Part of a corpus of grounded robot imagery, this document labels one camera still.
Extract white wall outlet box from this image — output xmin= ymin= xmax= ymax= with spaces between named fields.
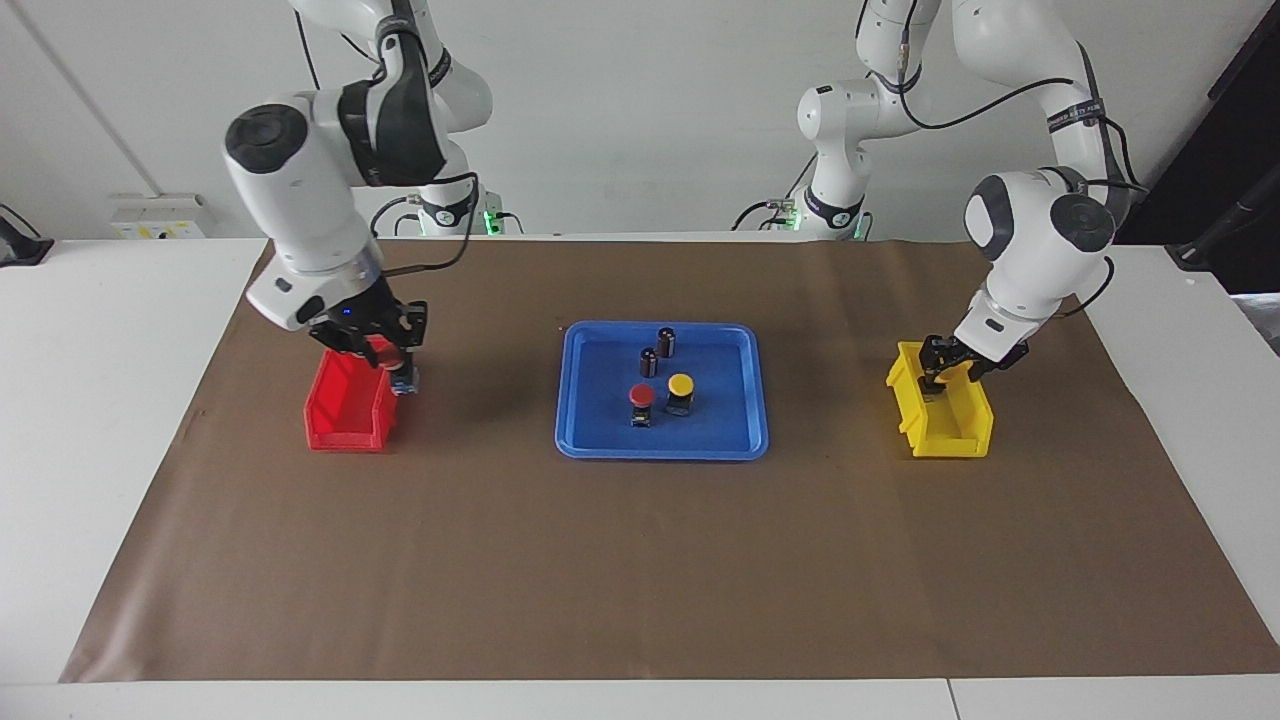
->
xmin=110 ymin=193 xmax=208 ymax=240

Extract black right base cable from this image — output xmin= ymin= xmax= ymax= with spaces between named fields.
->
xmin=368 ymin=195 xmax=419 ymax=237

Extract black device at table edge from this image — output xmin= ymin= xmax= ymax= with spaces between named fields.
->
xmin=0 ymin=205 xmax=53 ymax=267

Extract brown table mat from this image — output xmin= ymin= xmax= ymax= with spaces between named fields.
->
xmin=58 ymin=238 xmax=1280 ymax=684

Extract black left base cable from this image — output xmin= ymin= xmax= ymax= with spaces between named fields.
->
xmin=732 ymin=155 xmax=816 ymax=232

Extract yellow plastic bin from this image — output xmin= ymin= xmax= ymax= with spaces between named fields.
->
xmin=885 ymin=341 xmax=995 ymax=459

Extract grey metal object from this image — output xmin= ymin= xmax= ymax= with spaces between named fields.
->
xmin=1230 ymin=293 xmax=1280 ymax=357

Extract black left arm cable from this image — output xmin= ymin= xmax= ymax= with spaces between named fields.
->
xmin=893 ymin=0 xmax=1151 ymax=321

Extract black tripod pole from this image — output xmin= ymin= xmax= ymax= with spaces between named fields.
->
xmin=1166 ymin=195 xmax=1280 ymax=271

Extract red plastic bin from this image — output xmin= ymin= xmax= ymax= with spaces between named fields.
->
xmin=304 ymin=345 xmax=403 ymax=453

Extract black base cable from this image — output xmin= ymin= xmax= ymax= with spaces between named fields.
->
xmin=732 ymin=155 xmax=816 ymax=232
xmin=368 ymin=195 xmax=419 ymax=237

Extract blue plastic tray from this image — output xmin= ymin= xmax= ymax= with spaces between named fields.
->
xmin=555 ymin=320 xmax=770 ymax=461

